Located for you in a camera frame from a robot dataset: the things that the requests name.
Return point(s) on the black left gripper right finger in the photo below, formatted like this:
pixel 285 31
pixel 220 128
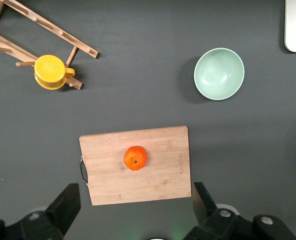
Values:
pixel 207 215

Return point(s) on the yellow cup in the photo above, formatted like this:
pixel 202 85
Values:
pixel 49 68

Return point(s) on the wooden peg drying rack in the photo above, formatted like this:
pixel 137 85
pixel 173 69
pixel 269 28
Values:
pixel 88 51

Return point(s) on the pale green bowl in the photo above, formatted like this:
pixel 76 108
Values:
pixel 218 75

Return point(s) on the orange fruit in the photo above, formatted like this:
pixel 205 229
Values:
pixel 135 157

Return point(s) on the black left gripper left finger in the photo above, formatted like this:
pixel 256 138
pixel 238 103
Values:
pixel 60 210

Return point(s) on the wooden cutting board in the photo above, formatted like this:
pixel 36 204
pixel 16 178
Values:
pixel 162 162

